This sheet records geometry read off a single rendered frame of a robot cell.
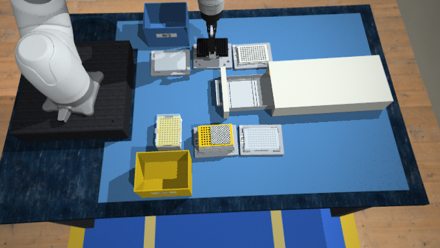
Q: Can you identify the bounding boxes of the yellow open bin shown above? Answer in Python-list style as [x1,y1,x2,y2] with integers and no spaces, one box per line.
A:
[134,150,192,198]

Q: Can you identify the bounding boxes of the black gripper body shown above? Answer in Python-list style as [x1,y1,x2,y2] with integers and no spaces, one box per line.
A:
[201,11,222,29]

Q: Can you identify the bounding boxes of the blue open-top bin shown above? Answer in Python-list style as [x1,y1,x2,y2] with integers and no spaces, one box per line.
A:
[143,2,190,47]

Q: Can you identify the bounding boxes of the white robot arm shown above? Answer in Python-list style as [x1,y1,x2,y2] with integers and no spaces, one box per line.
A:
[10,0,225,122]

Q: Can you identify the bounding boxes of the blue bench mat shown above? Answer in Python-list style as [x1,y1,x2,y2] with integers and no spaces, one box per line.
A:
[98,13,409,203]

